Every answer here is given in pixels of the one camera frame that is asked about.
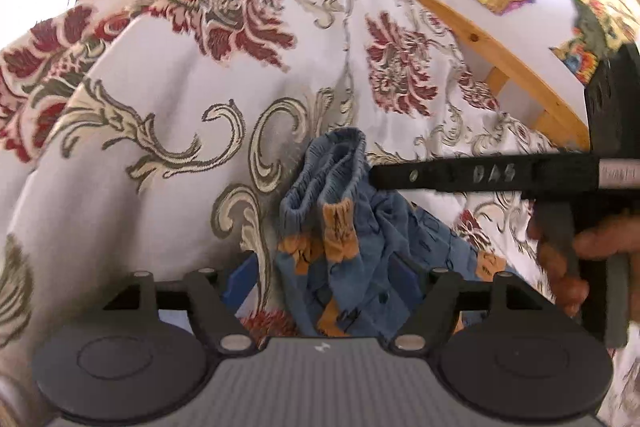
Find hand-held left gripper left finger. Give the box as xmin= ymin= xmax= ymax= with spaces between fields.
xmin=102 ymin=252 xmax=258 ymax=354

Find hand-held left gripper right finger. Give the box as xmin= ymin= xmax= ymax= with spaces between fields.
xmin=390 ymin=254 xmax=557 ymax=352

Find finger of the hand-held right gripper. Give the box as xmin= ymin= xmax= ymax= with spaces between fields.
xmin=369 ymin=154 xmax=538 ymax=194

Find blue pants with orange print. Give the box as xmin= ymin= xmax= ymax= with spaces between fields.
xmin=276 ymin=127 xmax=508 ymax=339

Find person's right hand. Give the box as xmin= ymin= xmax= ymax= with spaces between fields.
xmin=526 ymin=213 xmax=640 ymax=319

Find floral white bedspread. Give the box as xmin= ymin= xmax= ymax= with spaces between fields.
xmin=0 ymin=0 xmax=640 ymax=427

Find wooden bed frame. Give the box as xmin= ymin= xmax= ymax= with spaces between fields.
xmin=0 ymin=0 xmax=592 ymax=154

